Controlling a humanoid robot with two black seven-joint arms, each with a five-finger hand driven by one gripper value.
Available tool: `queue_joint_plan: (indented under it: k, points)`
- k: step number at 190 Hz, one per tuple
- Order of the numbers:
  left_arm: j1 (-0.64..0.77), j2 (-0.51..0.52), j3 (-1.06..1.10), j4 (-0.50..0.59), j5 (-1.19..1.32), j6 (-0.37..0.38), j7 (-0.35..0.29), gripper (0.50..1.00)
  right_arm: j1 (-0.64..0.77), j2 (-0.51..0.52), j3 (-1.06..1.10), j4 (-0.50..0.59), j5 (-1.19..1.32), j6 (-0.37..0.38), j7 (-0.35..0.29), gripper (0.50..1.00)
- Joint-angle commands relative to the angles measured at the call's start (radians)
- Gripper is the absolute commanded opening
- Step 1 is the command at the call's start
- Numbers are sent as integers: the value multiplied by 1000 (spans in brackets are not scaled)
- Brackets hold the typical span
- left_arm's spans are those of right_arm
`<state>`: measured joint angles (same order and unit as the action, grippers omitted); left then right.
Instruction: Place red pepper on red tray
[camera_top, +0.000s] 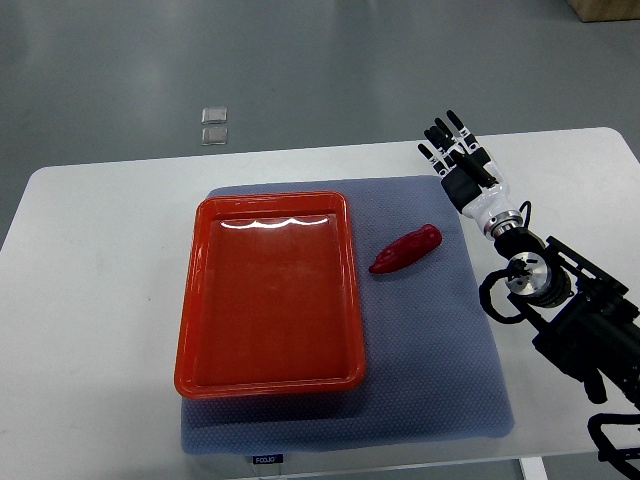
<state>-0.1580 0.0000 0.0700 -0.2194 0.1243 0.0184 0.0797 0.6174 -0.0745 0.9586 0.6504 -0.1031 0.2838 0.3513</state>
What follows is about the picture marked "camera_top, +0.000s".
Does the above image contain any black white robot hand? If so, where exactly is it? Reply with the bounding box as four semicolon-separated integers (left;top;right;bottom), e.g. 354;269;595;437
418;110;528;240

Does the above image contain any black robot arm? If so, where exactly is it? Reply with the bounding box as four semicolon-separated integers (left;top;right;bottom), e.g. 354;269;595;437
479;227;639;405

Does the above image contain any red pepper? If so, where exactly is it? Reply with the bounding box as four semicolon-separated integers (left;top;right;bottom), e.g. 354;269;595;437
368;224;442;275

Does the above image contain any red plastic tray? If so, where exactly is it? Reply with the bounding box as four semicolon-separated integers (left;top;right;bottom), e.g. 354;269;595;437
174;191;366;400

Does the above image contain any blue-grey mesh mat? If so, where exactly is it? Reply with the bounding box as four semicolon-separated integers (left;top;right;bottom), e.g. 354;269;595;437
182;176;514;456

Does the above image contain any brown cardboard box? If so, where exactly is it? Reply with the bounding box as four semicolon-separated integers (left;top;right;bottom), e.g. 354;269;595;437
568;0;639;23

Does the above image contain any lower metal floor plate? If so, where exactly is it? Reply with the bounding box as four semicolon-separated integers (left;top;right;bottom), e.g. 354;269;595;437
201;126;228;146

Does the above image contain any metal floor plate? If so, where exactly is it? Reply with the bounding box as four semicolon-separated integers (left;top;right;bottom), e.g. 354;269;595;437
201;126;228;146
201;106;228;125

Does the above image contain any upper metal floor plate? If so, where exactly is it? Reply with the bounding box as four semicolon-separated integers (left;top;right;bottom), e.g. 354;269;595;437
201;106;228;125

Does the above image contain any white table leg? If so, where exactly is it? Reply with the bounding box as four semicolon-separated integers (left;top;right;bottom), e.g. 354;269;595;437
519;456;548;480

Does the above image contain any black looped cable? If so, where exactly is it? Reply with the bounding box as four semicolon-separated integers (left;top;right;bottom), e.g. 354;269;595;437
587;412;640;480

